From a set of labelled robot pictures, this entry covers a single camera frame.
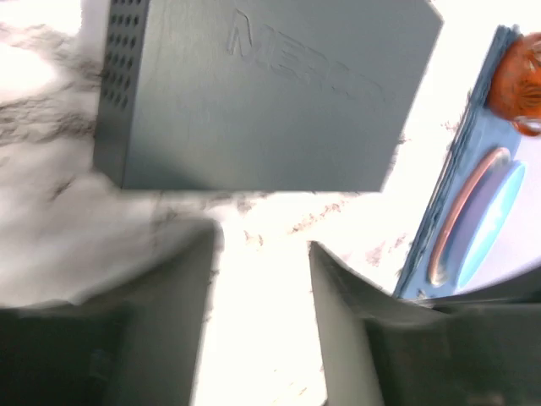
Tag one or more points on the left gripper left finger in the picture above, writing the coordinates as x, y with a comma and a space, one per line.
133, 342

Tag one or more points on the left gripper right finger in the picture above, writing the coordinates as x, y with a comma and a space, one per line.
377, 350

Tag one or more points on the black network switch box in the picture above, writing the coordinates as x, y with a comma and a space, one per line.
258, 95

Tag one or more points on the pink plate under blue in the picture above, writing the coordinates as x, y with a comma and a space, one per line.
436, 275

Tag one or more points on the blue cloth placemat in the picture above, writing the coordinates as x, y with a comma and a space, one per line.
480, 131

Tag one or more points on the brown orange cup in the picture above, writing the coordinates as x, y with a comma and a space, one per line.
514, 93

